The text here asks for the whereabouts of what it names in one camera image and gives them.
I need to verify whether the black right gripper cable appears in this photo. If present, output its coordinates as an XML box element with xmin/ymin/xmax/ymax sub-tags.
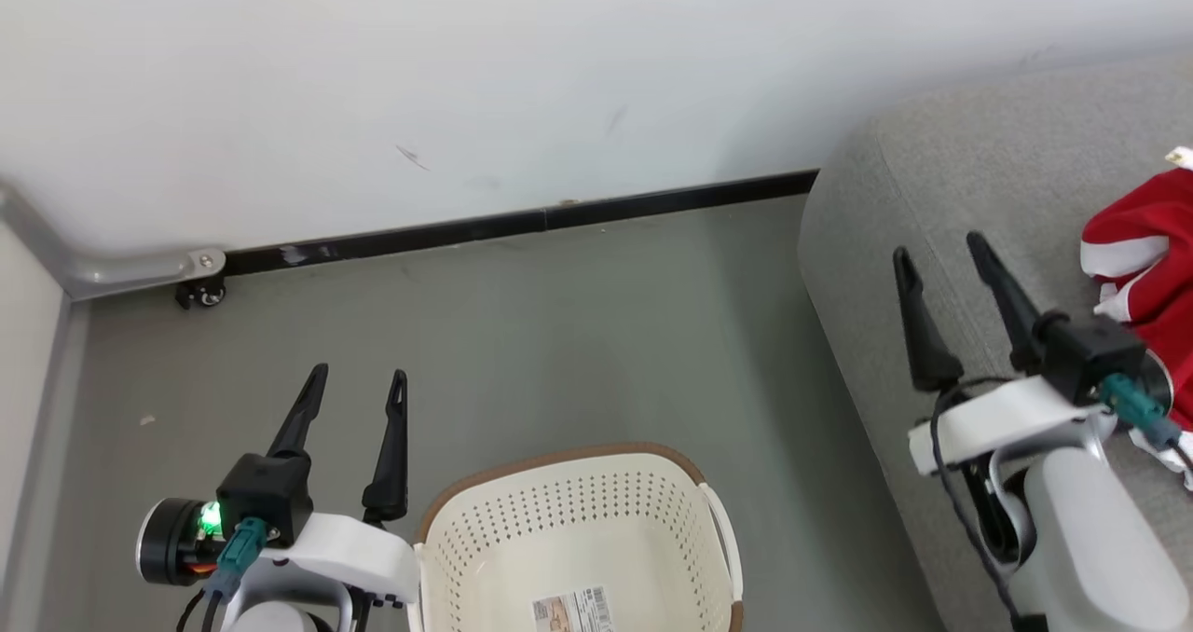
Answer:
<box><xmin>930</xmin><ymin>378</ymin><xmax>1049</xmax><ymax>632</ymax></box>

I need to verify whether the cream perforated laundry basket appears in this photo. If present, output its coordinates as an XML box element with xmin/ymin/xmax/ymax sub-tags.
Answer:
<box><xmin>412</xmin><ymin>443</ymin><xmax>745</xmax><ymax>632</ymax></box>

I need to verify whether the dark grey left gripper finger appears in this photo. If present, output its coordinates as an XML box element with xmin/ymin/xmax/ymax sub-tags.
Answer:
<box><xmin>266</xmin><ymin>364</ymin><xmax>330</xmax><ymax>460</ymax></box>
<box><xmin>362</xmin><ymin>369</ymin><xmax>411</xmax><ymax>526</ymax></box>

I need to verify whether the black caster wheel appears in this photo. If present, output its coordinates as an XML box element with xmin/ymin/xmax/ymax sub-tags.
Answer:
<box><xmin>175</xmin><ymin>278</ymin><xmax>227</xmax><ymax>310</ymax></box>

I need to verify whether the black baseboard strip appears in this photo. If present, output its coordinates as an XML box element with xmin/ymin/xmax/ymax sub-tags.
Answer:
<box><xmin>224</xmin><ymin>169</ymin><xmax>821</xmax><ymax>276</ymax></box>

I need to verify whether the grey fabric sofa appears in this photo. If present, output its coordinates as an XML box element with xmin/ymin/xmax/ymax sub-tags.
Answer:
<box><xmin>798</xmin><ymin>51</ymin><xmax>1193</xmax><ymax>632</ymax></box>

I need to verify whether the paper label in basket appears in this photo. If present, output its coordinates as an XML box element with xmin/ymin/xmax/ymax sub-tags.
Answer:
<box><xmin>531</xmin><ymin>585</ymin><xmax>618</xmax><ymax>632</ymax></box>

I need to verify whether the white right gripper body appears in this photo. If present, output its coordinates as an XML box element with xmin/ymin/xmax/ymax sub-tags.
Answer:
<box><xmin>909</xmin><ymin>376</ymin><xmax>1119</xmax><ymax>477</ymax></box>

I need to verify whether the teal camera connector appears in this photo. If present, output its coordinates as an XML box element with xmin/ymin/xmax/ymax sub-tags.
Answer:
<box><xmin>203</xmin><ymin>517</ymin><xmax>269</xmax><ymax>600</ymax></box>
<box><xmin>1100</xmin><ymin>374</ymin><xmax>1183</xmax><ymax>451</ymax></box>

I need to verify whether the teal left camera connector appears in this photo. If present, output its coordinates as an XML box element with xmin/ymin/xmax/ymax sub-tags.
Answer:
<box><xmin>203</xmin><ymin>517</ymin><xmax>269</xmax><ymax>600</ymax></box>

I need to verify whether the red and white garment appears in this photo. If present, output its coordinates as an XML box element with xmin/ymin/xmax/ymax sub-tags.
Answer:
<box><xmin>1079</xmin><ymin>145</ymin><xmax>1193</xmax><ymax>491</ymax></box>

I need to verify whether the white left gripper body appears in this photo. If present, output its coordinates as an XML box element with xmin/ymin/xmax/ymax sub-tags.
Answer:
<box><xmin>224</xmin><ymin>513</ymin><xmax>420</xmax><ymax>611</ymax></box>

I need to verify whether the teal right camera connector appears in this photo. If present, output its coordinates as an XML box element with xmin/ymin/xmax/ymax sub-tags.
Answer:
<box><xmin>1100</xmin><ymin>374</ymin><xmax>1183</xmax><ymax>451</ymax></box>

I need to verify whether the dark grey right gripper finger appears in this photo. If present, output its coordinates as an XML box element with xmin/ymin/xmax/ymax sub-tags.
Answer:
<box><xmin>892</xmin><ymin>246</ymin><xmax>966</xmax><ymax>393</ymax></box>
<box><xmin>966</xmin><ymin>231</ymin><xmax>1045</xmax><ymax>374</ymax></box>

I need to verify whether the grey metal partition frame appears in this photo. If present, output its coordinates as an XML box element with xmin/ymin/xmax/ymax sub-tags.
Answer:
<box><xmin>0</xmin><ymin>180</ymin><xmax>227</xmax><ymax>632</ymax></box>

